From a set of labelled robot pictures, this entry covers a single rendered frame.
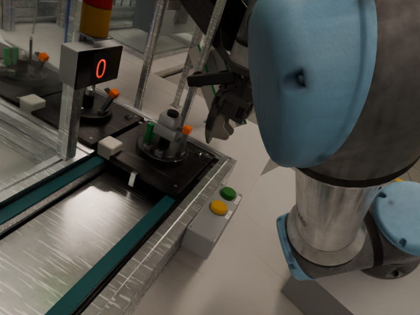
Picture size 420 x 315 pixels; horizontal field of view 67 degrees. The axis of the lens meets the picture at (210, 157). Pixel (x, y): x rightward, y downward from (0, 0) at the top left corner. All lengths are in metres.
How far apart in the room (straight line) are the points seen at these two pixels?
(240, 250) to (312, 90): 0.72
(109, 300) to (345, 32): 0.51
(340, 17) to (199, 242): 0.60
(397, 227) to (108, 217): 0.55
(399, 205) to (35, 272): 0.61
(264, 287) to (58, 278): 0.45
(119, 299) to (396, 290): 0.54
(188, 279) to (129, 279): 0.19
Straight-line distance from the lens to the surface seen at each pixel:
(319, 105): 0.17
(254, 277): 0.82
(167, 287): 0.72
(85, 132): 0.89
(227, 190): 0.83
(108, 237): 0.70
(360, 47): 0.18
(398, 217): 0.57
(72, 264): 0.66
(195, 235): 0.71
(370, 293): 0.78
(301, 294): 0.81
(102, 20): 0.64
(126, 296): 0.58
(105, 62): 0.67
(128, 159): 0.82
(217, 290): 0.76
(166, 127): 0.82
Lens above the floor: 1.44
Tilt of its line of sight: 31 degrees down
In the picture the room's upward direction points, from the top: 22 degrees clockwise
